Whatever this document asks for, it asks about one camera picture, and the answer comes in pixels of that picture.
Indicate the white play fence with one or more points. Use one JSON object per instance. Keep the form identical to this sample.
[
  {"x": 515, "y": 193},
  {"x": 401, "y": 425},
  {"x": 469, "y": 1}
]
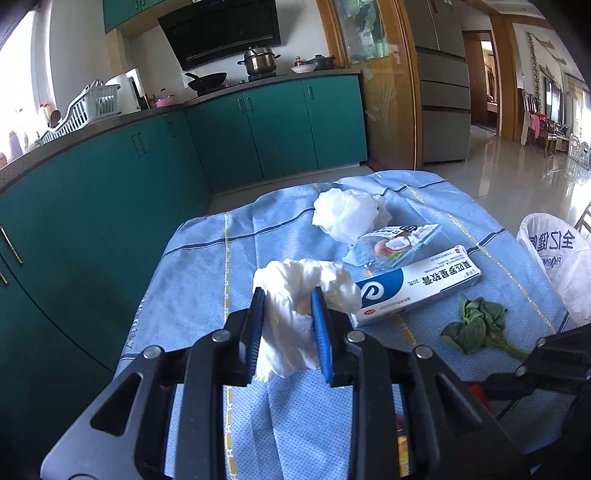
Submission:
[{"x": 581, "y": 152}]

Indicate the clear snack wrapper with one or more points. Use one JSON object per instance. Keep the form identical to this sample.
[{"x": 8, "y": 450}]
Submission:
[{"x": 392, "y": 242}]

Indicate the black range hood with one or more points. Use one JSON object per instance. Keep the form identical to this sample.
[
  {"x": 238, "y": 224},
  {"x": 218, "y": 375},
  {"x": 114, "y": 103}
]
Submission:
[{"x": 221, "y": 32}]

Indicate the blue striped tablecloth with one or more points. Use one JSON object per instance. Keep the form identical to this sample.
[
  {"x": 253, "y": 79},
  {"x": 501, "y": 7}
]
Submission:
[{"x": 295, "y": 429}]

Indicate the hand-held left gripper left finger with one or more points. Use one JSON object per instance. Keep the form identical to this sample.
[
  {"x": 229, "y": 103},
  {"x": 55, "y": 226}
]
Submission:
[{"x": 256, "y": 332}]

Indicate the black lidded pot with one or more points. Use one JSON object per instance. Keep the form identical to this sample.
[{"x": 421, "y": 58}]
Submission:
[{"x": 323, "y": 62}]

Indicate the white blue ointment box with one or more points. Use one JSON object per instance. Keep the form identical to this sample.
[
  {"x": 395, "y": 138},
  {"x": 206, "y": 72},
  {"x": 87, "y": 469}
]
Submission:
[{"x": 415, "y": 281}]

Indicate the white dish rack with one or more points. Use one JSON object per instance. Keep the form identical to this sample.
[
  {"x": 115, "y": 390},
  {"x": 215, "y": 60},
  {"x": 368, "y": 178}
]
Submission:
[{"x": 87, "y": 110}]

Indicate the wooden chairs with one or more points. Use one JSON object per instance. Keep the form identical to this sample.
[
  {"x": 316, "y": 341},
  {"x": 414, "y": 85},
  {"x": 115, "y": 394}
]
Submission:
[{"x": 545, "y": 124}]

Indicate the wooden doorway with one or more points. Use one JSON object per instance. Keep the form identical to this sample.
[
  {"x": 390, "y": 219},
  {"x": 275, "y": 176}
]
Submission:
[{"x": 480, "y": 83}]

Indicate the wooden framed glass door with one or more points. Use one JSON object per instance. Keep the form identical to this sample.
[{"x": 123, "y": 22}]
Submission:
[{"x": 383, "y": 115}]

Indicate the green vine wall decoration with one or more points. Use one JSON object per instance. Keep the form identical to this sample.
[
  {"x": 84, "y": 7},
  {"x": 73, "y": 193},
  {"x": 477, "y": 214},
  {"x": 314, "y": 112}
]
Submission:
[{"x": 534, "y": 64}]

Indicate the small pink pot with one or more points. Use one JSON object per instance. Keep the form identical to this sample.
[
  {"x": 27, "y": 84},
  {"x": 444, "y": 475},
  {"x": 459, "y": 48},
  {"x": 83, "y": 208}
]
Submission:
[{"x": 165, "y": 101}]

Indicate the grey refrigerator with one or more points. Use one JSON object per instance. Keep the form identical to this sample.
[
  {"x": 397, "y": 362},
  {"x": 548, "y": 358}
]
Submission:
[{"x": 443, "y": 92}]

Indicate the white purple bottle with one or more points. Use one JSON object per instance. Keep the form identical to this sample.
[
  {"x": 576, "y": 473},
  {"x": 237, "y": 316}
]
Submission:
[{"x": 14, "y": 145}]

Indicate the white tissue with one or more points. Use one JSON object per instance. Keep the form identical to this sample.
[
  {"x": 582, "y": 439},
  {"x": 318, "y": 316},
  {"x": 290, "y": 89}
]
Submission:
[
  {"x": 341, "y": 212},
  {"x": 295, "y": 281}
]

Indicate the black gas stove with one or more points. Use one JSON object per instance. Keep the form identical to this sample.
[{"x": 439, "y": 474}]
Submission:
[{"x": 240, "y": 82}]

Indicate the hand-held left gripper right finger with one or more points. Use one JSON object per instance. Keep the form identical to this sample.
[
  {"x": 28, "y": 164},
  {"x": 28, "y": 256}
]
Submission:
[{"x": 321, "y": 337}]

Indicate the trash bin with white liner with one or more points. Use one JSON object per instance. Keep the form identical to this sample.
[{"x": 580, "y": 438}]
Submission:
[{"x": 563, "y": 258}]

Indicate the kitchen window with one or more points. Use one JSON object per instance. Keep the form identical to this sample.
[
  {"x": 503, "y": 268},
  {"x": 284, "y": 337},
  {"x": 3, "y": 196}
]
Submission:
[{"x": 25, "y": 78}]

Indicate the grey kitchen countertop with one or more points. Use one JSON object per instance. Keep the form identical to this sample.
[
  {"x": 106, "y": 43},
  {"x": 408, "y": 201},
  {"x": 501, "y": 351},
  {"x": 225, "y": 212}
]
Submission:
[{"x": 138, "y": 117}]

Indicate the teal kitchen base cabinets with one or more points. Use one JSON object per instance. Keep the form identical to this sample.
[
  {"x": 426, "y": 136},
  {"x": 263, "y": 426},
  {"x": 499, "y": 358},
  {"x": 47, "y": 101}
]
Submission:
[{"x": 277, "y": 124}]

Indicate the red wrapper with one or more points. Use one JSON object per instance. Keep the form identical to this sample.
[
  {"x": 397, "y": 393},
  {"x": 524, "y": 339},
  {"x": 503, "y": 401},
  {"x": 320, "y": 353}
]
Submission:
[{"x": 479, "y": 392}]

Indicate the white countertop appliance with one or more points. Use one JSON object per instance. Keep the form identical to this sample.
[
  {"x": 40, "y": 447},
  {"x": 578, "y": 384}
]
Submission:
[{"x": 127, "y": 85}]

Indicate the black wok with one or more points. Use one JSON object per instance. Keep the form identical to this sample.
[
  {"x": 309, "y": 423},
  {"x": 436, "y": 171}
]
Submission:
[{"x": 207, "y": 81}]

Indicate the steel cooking pot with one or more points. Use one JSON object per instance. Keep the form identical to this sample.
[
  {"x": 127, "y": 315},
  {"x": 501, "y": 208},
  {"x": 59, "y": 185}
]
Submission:
[{"x": 258, "y": 62}]

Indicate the teal upper cabinets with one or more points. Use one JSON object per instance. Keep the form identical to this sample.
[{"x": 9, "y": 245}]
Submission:
[{"x": 120, "y": 11}]

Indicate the green leafy vegetable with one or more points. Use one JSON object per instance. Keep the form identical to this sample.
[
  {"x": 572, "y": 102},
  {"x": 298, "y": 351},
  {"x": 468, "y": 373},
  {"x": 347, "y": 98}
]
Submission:
[{"x": 471, "y": 323}]

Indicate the white bowl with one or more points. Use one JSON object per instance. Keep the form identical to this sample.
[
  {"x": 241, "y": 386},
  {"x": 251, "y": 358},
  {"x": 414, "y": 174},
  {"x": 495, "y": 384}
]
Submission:
[{"x": 303, "y": 68}]

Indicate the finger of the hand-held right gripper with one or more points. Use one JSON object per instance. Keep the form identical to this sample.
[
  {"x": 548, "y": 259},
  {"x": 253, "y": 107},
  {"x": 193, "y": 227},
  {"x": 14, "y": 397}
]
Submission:
[{"x": 512, "y": 385}]

